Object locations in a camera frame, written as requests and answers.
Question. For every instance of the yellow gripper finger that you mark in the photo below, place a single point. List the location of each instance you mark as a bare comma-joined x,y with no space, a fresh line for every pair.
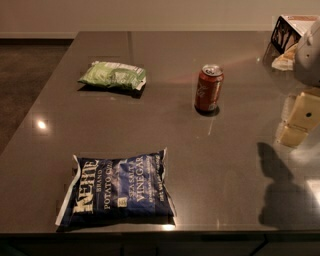
301,114

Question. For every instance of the green chip bag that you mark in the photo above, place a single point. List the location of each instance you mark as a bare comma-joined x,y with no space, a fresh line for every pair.
114,75

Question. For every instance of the black wire snack basket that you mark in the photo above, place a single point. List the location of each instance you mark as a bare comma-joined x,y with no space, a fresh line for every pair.
289,29

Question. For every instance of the pale snack bag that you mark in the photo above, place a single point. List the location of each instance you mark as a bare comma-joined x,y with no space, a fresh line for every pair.
285,62

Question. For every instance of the blue kettle chip bag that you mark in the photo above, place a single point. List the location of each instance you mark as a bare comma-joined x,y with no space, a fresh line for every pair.
106,189

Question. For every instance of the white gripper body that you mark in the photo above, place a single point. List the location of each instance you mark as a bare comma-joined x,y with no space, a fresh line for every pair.
309,56

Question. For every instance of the red coke can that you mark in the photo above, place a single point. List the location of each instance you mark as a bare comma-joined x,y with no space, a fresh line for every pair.
209,85

